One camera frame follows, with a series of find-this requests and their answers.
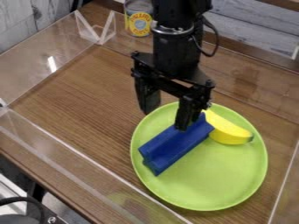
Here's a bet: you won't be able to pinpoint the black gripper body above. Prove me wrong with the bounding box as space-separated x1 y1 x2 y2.
130 24 214 108

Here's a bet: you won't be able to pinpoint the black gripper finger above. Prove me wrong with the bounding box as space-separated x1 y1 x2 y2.
173 95 204 131
134 77 161 115

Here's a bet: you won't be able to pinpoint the blue plastic block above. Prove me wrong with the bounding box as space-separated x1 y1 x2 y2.
137 113 214 176

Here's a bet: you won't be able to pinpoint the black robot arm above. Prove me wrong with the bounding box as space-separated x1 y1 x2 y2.
130 0 214 130

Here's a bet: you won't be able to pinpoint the green round plate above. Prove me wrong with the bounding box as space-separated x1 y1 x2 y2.
129 102 266 211

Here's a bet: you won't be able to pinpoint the yellow half-round block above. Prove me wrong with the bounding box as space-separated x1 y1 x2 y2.
204 109 254 145

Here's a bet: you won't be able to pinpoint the clear acrylic tray walls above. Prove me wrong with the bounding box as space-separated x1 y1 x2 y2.
0 17 299 224

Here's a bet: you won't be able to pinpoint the yellow labelled tin can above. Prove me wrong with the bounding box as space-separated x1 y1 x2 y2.
124 0 153 37

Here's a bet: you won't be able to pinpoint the black metal stand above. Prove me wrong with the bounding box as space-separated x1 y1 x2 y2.
25 181 66 224

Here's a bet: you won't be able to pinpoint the black cable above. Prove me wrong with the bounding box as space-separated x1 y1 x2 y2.
0 197 42 224

